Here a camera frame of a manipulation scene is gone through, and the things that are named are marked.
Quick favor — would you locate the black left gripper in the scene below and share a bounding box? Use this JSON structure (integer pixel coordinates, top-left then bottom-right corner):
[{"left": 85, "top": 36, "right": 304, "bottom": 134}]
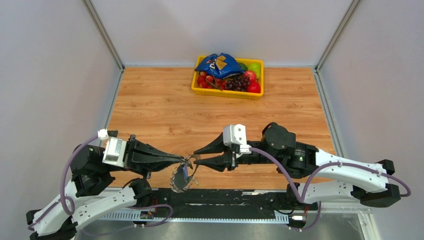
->
[{"left": 103, "top": 132, "right": 185, "bottom": 178}]

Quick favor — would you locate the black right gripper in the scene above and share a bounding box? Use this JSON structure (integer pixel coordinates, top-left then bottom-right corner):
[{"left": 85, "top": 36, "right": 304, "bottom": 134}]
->
[{"left": 193, "top": 131, "right": 279, "bottom": 172}]

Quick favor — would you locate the large metal key organizer ring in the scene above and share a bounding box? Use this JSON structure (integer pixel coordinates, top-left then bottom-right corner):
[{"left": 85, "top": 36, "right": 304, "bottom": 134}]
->
[{"left": 169, "top": 153, "right": 201, "bottom": 194}]

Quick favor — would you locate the silver key with blue tag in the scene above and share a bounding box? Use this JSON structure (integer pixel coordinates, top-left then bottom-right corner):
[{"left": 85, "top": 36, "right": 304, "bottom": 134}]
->
[{"left": 181, "top": 164, "right": 189, "bottom": 179}]

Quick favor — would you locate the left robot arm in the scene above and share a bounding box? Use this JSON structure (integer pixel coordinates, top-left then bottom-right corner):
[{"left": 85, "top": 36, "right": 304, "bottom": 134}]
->
[{"left": 26, "top": 129, "right": 184, "bottom": 240}]

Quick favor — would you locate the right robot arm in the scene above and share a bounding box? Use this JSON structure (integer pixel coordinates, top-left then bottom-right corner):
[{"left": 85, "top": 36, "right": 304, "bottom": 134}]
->
[{"left": 195, "top": 122, "right": 402, "bottom": 209}]

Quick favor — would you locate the yellow plastic bin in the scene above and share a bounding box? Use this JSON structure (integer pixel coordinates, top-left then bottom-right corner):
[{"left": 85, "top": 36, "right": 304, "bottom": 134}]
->
[{"left": 191, "top": 56, "right": 264, "bottom": 100}]

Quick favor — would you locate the purple grape bunch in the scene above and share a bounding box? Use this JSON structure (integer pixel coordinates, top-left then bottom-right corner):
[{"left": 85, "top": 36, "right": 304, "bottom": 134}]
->
[{"left": 225, "top": 75, "right": 251, "bottom": 92}]

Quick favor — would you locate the red cherry cluster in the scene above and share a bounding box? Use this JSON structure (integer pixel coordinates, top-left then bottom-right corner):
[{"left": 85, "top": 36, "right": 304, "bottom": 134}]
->
[{"left": 196, "top": 71, "right": 226, "bottom": 91}]

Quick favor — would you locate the red tomato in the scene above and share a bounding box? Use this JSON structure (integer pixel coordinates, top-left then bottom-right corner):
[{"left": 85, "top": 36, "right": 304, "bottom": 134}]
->
[{"left": 247, "top": 81, "right": 261, "bottom": 94}]

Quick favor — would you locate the red apple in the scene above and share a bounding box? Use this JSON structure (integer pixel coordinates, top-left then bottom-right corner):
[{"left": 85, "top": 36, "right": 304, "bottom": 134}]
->
[{"left": 243, "top": 70, "right": 258, "bottom": 82}]

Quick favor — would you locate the blue chips bag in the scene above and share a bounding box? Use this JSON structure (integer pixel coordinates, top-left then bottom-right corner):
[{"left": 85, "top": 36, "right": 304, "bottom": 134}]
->
[{"left": 195, "top": 53, "right": 245, "bottom": 79}]

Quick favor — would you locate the dark green avocado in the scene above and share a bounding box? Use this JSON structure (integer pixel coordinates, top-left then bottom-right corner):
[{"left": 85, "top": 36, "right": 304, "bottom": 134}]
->
[{"left": 238, "top": 62, "right": 248, "bottom": 72}]

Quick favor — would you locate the green apple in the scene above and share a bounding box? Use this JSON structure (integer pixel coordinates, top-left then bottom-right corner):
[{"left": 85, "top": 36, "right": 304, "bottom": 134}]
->
[{"left": 247, "top": 62, "right": 262, "bottom": 79}]

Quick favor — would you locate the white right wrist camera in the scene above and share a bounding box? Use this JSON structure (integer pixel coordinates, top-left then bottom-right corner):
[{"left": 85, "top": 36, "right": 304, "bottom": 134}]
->
[{"left": 222, "top": 124, "right": 252, "bottom": 156}]

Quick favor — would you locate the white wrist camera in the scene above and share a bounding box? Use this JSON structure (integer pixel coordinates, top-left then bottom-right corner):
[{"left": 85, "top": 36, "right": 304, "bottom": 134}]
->
[
  {"left": 97, "top": 128, "right": 127, "bottom": 168},
  {"left": 222, "top": 124, "right": 252, "bottom": 156}
]

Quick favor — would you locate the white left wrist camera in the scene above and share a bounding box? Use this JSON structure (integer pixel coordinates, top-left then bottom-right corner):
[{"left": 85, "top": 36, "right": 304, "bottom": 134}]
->
[{"left": 97, "top": 128, "right": 127, "bottom": 168}]

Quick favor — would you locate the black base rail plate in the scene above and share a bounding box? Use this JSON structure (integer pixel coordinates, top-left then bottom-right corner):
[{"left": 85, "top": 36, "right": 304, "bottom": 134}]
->
[{"left": 135, "top": 188, "right": 318, "bottom": 220}]

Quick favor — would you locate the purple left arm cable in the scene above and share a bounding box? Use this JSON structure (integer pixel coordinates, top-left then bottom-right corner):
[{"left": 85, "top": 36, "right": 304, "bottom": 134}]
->
[{"left": 27, "top": 134, "right": 175, "bottom": 232}]

